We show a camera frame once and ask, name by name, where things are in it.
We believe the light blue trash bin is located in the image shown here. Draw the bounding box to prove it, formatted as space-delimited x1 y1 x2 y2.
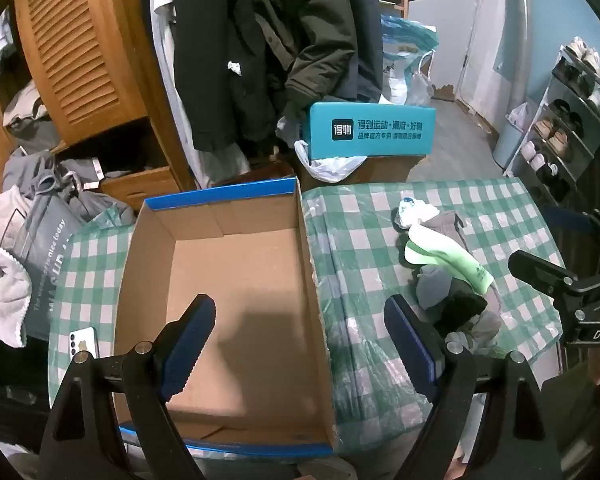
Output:
492 104 532 171

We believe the white plastic bag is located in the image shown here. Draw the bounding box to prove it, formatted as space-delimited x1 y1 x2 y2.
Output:
294 140 368 183

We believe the olive green jacket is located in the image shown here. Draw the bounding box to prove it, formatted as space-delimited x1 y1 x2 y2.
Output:
250 0 362 117

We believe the grey fleece sock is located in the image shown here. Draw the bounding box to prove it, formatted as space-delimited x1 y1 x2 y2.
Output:
420 210 470 252

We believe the dark grey sock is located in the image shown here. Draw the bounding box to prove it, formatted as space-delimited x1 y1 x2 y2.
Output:
414 265 455 312

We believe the black jacket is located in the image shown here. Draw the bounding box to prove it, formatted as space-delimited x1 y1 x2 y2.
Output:
172 0 301 155

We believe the blue plastic bag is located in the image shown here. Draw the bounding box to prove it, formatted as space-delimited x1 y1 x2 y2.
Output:
380 14 439 107

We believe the louvred wooden cabinet door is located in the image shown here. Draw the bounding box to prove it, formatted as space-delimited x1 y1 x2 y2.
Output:
14 0 155 150

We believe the white smartphone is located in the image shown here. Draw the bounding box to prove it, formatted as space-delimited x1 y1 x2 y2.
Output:
68 327 99 361

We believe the metal shoe rack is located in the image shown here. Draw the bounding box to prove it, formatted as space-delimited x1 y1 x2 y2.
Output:
505 35 600 206

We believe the white and blue sock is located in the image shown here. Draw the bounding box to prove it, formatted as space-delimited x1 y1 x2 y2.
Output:
396 198 439 232

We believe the dark grey printed bag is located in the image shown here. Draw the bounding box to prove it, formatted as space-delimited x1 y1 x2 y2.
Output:
9 194 90 342

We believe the person's right forearm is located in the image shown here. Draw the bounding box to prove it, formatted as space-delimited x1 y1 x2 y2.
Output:
541 345 600 480

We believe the blue-rimmed cardboard box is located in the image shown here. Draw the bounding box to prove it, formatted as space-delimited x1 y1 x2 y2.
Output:
111 177 337 458

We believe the light green sock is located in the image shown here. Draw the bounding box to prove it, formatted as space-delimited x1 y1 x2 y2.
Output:
404 224 496 295

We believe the wooden drawer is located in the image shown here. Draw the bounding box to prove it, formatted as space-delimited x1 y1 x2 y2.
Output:
99 164 185 212

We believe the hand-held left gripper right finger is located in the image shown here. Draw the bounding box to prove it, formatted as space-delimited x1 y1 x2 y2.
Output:
384 294 563 480

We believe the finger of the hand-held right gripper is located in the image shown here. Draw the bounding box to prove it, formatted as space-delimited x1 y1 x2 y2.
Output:
542 204 600 242
508 249 580 303

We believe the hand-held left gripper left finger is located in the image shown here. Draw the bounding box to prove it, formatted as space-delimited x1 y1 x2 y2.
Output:
39 294 217 480

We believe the group of shoes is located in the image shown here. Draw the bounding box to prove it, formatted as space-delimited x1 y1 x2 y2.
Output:
520 36 600 201

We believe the white towel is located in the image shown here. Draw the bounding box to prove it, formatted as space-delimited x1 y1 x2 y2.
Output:
0 185 37 349

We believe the pile of grey clothes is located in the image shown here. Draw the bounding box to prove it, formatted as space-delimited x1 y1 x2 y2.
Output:
2 151 137 228

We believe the green checkered tablecloth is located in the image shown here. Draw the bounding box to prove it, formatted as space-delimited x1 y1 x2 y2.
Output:
47 176 568 456

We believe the white door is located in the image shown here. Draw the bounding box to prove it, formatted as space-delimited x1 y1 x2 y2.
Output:
454 0 527 107

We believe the black sock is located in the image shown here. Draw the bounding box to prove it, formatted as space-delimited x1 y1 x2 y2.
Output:
439 284 489 335

